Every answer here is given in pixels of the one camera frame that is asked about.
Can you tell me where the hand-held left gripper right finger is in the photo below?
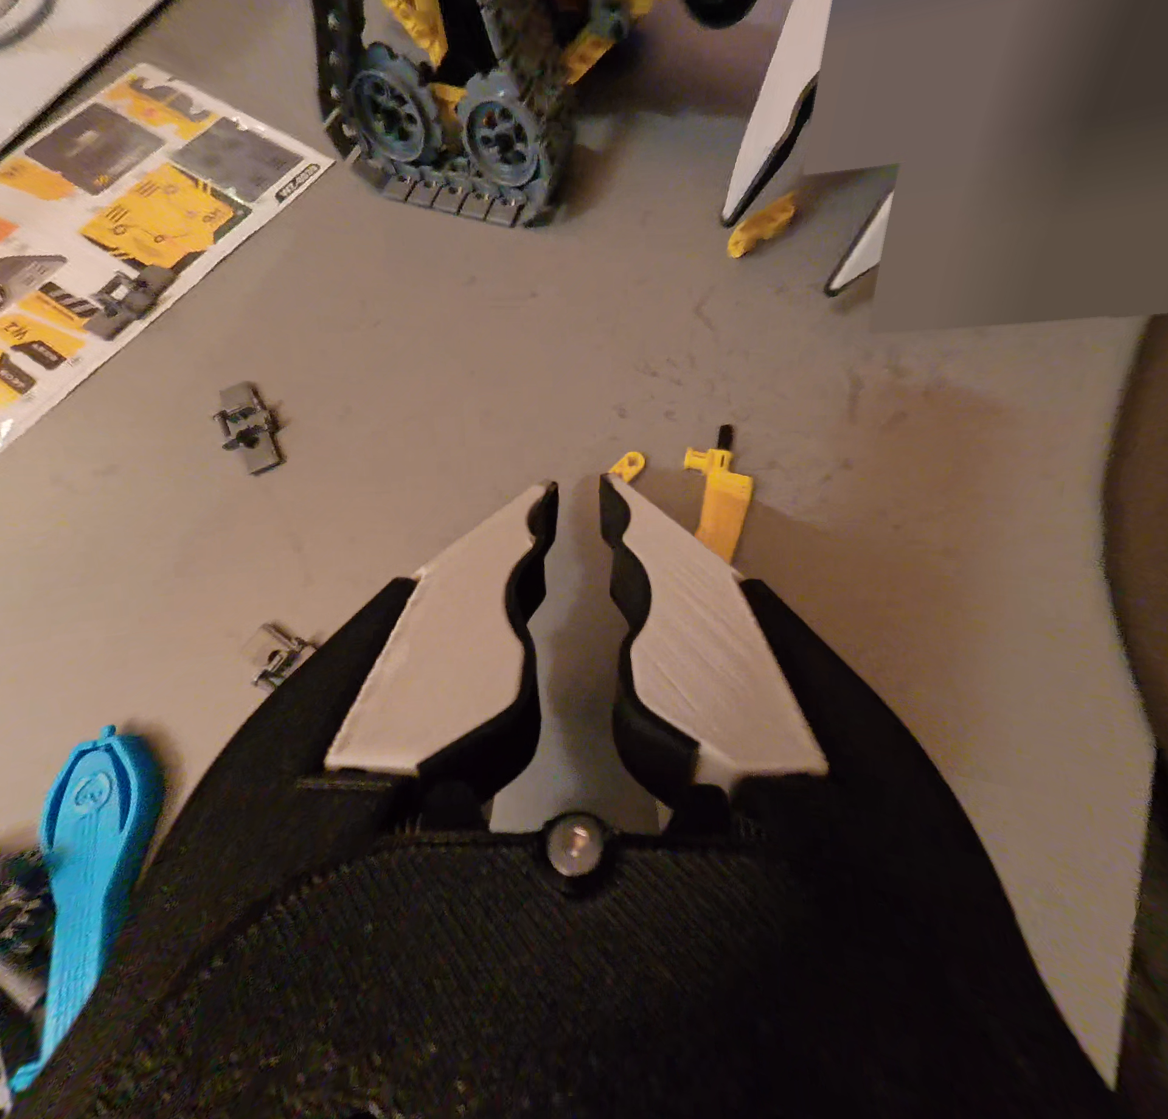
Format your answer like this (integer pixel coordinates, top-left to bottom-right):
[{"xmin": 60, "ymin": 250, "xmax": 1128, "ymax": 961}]
[{"xmin": 597, "ymin": 475, "xmax": 830, "ymax": 808}]

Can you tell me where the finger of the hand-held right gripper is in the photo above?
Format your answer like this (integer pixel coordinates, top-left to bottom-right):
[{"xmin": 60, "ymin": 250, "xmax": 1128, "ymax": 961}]
[
  {"xmin": 720, "ymin": 0, "xmax": 842, "ymax": 227},
  {"xmin": 823, "ymin": 187, "xmax": 898, "ymax": 299}
]

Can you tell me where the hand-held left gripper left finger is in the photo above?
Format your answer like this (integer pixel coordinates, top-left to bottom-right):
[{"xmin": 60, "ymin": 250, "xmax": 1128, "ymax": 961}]
[{"xmin": 324, "ymin": 481, "xmax": 560, "ymax": 799}]

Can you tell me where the yellow toy panel piece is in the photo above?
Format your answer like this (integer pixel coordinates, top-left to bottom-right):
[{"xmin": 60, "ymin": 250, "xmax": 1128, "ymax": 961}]
[{"xmin": 727, "ymin": 190, "xmax": 800, "ymax": 259}]

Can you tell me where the yellow toy blade with pin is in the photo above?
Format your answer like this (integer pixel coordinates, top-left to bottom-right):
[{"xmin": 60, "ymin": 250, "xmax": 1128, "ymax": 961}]
[{"xmin": 684, "ymin": 423, "xmax": 756, "ymax": 565}]

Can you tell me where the black toy track link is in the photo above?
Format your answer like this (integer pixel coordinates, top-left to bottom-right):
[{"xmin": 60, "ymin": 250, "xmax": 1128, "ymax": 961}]
[{"xmin": 87, "ymin": 265, "xmax": 180, "ymax": 342}]

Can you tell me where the grey toy track link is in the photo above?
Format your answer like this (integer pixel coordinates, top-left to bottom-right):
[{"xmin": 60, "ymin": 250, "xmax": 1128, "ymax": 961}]
[
  {"xmin": 213, "ymin": 381, "xmax": 286, "ymax": 476},
  {"xmin": 249, "ymin": 622, "xmax": 317, "ymax": 693}
]

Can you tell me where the black yellow toy tracked vehicle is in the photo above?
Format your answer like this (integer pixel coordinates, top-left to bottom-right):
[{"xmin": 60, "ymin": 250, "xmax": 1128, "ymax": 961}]
[{"xmin": 304, "ymin": 0, "xmax": 779, "ymax": 229}]

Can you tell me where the blue plastic brick separator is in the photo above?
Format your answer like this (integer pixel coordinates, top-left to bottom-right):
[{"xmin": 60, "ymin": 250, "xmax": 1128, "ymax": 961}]
[{"xmin": 7, "ymin": 725, "xmax": 167, "ymax": 1095}]

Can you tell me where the pile of toy bricks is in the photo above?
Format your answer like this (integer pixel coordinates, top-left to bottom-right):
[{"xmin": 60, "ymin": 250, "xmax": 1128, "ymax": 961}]
[{"xmin": 0, "ymin": 850, "xmax": 58, "ymax": 1060}]

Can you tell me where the yellow grey sticker sheet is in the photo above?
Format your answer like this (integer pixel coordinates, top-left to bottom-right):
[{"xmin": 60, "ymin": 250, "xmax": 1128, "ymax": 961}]
[{"xmin": 0, "ymin": 62, "xmax": 335, "ymax": 452}]

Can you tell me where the instruction booklet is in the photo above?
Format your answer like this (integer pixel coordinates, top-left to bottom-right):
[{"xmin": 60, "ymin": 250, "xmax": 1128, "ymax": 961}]
[{"xmin": 0, "ymin": 0, "xmax": 218, "ymax": 151}]

